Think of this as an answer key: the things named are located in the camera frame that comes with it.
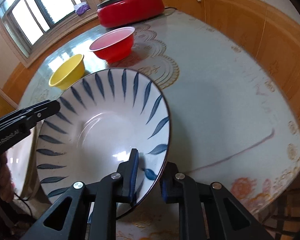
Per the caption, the yellow plastic bowl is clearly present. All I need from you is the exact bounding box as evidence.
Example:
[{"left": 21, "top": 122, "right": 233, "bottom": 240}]
[{"left": 49, "top": 54, "right": 85, "bottom": 90}]

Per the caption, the blue leaf pattern bowl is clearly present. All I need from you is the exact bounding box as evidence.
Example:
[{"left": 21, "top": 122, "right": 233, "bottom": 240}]
[{"left": 36, "top": 68, "right": 171, "bottom": 204}]

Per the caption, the pink floral rimmed plate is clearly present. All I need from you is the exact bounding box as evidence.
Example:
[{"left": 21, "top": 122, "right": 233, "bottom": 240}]
[{"left": 7, "top": 127, "right": 39, "bottom": 200}]

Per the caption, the person's left hand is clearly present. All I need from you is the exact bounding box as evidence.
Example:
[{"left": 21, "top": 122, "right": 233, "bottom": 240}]
[{"left": 0, "top": 152, "right": 14, "bottom": 203}]

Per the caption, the floral plastic table cover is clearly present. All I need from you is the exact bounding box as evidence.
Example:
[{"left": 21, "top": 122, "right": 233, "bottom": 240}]
[{"left": 19, "top": 9, "right": 300, "bottom": 239}]

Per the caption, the red plastic bowl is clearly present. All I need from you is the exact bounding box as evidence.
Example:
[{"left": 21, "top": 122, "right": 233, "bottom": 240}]
[{"left": 89, "top": 27, "right": 135, "bottom": 63}]

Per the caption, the purple tissue pack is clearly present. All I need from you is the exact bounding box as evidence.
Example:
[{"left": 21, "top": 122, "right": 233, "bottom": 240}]
[{"left": 74, "top": 1, "right": 90, "bottom": 16}]

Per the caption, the red electric cooking pot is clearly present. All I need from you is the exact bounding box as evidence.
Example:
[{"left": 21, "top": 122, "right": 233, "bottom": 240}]
[{"left": 97, "top": 0, "right": 165, "bottom": 28}]

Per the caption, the window with grey frame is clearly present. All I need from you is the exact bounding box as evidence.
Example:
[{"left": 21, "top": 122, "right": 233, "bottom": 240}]
[{"left": 0, "top": 0, "right": 101, "bottom": 61}]

